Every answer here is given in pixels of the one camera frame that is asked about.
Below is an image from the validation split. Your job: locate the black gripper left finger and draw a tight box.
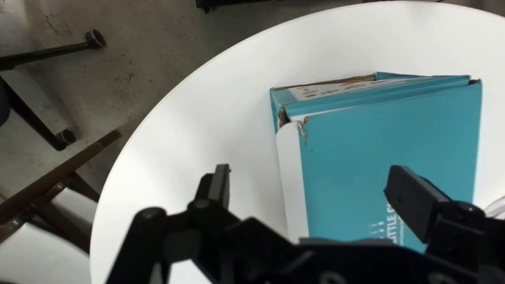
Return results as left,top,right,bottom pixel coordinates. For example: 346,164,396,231
107,163,298,284

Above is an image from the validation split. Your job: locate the teal printed cardboard box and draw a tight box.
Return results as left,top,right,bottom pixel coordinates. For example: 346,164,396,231
268,71,484,256

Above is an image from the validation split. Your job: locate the brown wooden furniture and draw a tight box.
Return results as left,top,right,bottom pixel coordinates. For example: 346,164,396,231
0,128,123,251

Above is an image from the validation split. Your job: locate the black office chair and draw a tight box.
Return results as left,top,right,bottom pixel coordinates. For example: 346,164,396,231
0,29,107,153

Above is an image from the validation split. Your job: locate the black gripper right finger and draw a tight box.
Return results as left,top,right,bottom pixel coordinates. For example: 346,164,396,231
383,164,505,284

